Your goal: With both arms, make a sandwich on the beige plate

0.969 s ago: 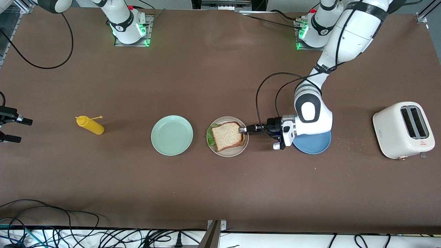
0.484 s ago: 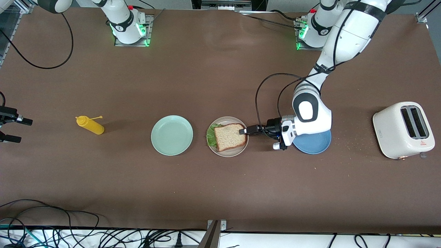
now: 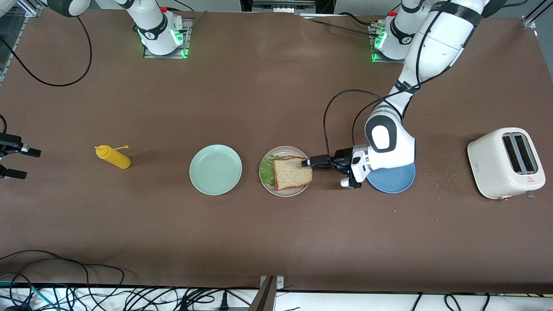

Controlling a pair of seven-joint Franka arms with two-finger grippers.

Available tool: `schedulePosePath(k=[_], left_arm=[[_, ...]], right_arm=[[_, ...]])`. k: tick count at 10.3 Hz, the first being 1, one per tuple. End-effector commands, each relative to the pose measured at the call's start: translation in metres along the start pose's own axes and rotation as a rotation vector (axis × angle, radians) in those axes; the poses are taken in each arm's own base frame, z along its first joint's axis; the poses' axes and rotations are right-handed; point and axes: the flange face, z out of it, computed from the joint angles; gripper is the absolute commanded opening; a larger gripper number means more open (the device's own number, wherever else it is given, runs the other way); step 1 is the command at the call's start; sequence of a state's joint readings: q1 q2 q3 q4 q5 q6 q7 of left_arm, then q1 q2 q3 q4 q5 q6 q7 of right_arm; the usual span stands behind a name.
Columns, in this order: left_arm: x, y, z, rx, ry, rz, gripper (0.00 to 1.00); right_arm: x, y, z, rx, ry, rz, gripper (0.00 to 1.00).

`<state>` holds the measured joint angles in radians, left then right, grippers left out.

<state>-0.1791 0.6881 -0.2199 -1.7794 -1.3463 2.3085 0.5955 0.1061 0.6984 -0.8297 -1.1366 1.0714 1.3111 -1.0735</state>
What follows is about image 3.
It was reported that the green lettuce leaf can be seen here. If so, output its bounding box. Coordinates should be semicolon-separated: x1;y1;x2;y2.
258;155;278;186

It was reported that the yellow squeeze bottle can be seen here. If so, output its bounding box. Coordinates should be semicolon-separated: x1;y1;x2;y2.
95;145;131;169

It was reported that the beige plate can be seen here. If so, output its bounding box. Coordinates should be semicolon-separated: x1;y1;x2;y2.
259;146;313;198

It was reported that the blue plate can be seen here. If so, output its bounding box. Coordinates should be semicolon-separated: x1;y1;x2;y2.
366;162;416;194

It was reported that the mint green plate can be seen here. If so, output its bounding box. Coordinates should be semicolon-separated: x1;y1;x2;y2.
189;144;243;196

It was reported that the white toaster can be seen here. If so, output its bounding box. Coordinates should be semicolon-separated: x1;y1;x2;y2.
467;127;546;201

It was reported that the grey power strip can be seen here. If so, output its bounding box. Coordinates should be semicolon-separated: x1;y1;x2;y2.
252;0;317;13

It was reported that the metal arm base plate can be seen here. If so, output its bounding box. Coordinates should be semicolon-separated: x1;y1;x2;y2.
143;17;191;59
369;24;407;64

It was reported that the teal cable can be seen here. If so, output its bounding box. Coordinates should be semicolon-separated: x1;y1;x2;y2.
0;281;48;311

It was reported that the black base cable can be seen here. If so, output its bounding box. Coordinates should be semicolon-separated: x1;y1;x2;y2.
298;12;381;37

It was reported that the long black looping cable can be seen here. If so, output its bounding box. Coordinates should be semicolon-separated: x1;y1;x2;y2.
0;250;126;298

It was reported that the grey metal bracket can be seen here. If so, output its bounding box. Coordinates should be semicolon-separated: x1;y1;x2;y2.
248;275;285;311

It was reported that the tangled black cable bundle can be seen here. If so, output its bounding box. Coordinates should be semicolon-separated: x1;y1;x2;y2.
0;272;303;311

